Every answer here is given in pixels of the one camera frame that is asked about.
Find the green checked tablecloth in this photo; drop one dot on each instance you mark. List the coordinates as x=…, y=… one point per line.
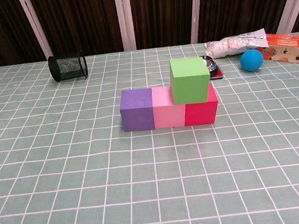
x=157, y=183

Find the silver call bell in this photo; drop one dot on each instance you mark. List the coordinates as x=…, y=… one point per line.
x=210, y=64

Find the red flat case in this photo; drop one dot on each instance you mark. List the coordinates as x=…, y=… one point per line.
x=216, y=76

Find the purple foam cube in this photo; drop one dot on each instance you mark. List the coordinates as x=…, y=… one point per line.
x=136, y=116

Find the white snack bag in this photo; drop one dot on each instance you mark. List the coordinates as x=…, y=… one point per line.
x=233, y=45

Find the magenta foam cube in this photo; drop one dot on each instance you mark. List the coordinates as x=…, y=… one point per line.
x=200, y=113

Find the blue ball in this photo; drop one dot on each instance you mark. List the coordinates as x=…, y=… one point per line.
x=252, y=60

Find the green foam cube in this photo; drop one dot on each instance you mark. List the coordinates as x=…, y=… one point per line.
x=189, y=83

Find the light pink foam cube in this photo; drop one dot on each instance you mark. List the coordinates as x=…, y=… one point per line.
x=168, y=116

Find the orange cardboard box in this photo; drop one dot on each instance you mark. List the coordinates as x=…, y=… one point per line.
x=289, y=46

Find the black mesh pen holder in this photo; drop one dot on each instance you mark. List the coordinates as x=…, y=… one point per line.
x=68, y=67

